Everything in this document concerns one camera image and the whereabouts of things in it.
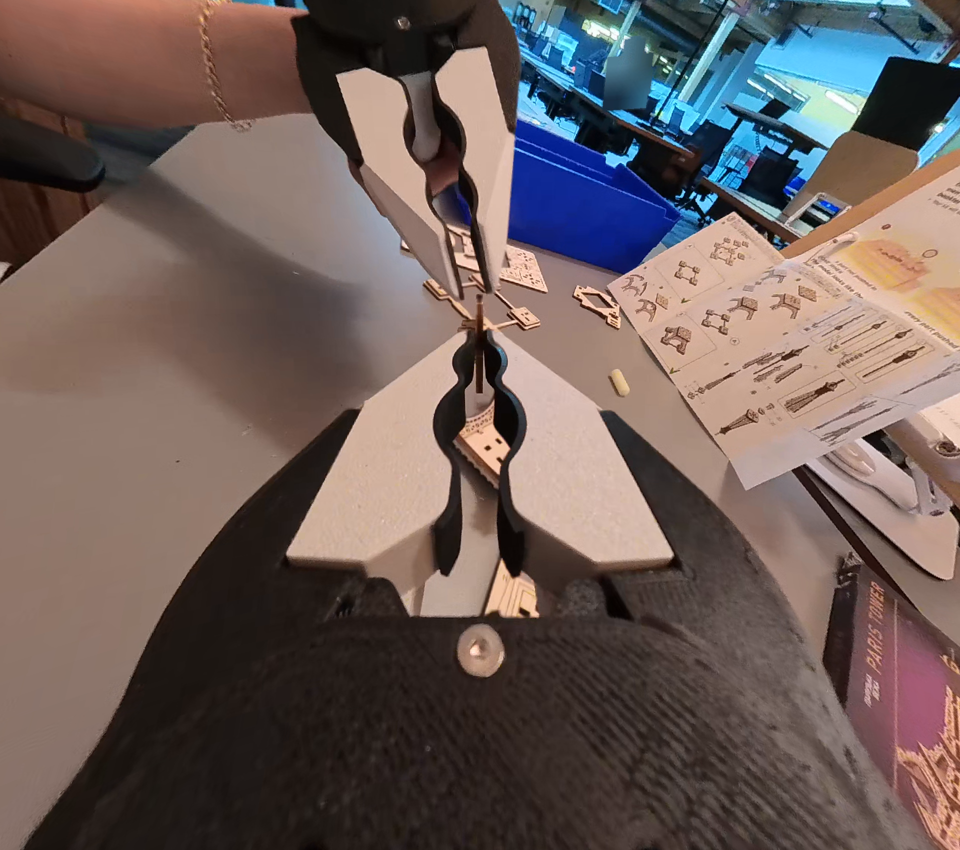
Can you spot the wooden diamond frame piece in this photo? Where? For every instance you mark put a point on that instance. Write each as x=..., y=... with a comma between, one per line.
x=611, y=319

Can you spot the curved plywood panel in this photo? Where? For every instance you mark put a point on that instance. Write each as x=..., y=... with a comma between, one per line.
x=862, y=167

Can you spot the wooden tower base model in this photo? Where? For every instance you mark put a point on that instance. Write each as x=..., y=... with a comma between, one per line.
x=484, y=449

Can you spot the black chair armrest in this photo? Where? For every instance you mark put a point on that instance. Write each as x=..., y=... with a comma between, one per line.
x=45, y=160

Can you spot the blue plastic bin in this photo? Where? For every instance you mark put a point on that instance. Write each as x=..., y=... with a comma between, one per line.
x=585, y=212

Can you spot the grey desk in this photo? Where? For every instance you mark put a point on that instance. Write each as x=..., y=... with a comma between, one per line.
x=225, y=377

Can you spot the purple puzzle box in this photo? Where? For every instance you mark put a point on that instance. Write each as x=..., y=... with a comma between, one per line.
x=900, y=715

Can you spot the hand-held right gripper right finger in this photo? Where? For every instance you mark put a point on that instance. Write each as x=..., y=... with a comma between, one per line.
x=585, y=490

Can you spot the dark wooden table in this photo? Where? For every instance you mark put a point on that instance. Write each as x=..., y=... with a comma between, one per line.
x=750, y=209

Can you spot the square wooden plate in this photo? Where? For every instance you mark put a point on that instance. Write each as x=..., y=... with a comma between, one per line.
x=478, y=340

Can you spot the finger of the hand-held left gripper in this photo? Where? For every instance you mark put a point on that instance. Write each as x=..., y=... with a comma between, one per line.
x=382, y=137
x=487, y=137

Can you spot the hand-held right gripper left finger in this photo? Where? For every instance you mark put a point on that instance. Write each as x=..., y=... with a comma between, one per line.
x=375, y=490

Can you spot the wooden parts sheet with arches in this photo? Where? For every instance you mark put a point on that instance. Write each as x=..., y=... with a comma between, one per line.
x=525, y=272

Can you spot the wooden leftover frame sheet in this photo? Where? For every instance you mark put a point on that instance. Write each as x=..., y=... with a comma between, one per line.
x=514, y=595

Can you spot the white stand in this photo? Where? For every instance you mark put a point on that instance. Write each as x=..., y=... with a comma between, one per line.
x=930, y=542

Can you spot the person's left hand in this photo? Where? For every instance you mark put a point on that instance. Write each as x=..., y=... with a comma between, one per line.
x=262, y=62

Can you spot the person's left forearm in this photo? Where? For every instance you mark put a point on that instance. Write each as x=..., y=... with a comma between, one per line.
x=97, y=25

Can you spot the wooden four-square connector piece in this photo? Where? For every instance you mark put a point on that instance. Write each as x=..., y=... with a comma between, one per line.
x=525, y=319

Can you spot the small white cylinder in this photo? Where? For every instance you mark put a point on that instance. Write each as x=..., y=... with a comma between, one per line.
x=619, y=381

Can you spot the paper instruction sheet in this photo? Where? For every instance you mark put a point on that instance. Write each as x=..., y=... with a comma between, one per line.
x=787, y=355

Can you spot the black monitor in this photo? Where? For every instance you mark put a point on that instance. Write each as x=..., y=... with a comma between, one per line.
x=907, y=104

